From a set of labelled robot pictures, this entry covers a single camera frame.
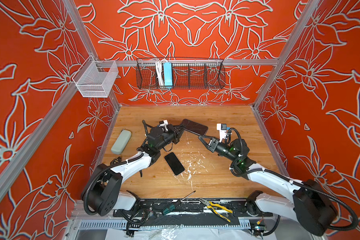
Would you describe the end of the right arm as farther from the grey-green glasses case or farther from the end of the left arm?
the grey-green glasses case

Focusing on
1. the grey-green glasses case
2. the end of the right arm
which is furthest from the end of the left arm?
the grey-green glasses case

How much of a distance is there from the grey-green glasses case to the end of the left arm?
14.5 inches

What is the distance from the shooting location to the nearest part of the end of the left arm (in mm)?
625

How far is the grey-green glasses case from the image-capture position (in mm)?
929
